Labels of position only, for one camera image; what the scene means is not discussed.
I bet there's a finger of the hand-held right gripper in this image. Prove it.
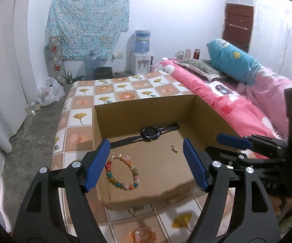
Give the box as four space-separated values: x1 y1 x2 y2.
205 145 265 173
216 132 289 157

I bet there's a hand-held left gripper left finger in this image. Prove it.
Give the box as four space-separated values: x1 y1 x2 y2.
13 139 111 243

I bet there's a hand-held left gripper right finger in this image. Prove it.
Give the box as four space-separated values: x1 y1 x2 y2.
183 138 280 243

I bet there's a multicolour bead bracelet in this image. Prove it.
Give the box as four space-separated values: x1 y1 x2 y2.
105 152 139 190

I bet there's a brown cardboard box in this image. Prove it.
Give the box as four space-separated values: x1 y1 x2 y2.
92 94 249 211

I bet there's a black smart watch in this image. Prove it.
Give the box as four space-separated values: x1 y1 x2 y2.
109 123 180 150

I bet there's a pink printed blanket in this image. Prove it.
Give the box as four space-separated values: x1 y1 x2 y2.
150 58 278 160

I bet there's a tile-patterned tablecloth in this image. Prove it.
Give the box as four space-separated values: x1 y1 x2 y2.
50 70 237 243

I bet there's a grey fringed pillow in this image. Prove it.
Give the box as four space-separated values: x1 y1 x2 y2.
174 59 229 81

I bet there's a blue printed pillow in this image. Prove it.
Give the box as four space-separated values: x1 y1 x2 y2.
207 38 261 85

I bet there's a white plastic bag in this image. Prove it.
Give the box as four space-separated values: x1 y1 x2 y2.
36 77 66 107

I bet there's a black basin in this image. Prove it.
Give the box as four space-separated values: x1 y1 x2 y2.
94 66 113 78

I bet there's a blue water jug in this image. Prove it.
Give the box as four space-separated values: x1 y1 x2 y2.
85 51 99 80

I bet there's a white water dispenser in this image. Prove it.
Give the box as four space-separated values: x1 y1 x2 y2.
131 53 153 76

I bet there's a grey patchwork cloth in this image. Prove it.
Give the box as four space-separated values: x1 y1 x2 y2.
43 36 67 84

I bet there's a brown wooden door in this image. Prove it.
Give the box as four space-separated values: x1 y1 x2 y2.
222 3 255 52

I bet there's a white curtain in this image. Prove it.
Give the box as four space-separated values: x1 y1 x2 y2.
0 0 33 178

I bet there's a blue water dispenser bottle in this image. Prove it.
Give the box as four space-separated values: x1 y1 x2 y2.
134 30 151 54

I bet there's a turquoise floral hanging cloth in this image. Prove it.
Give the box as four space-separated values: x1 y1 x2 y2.
45 0 131 59

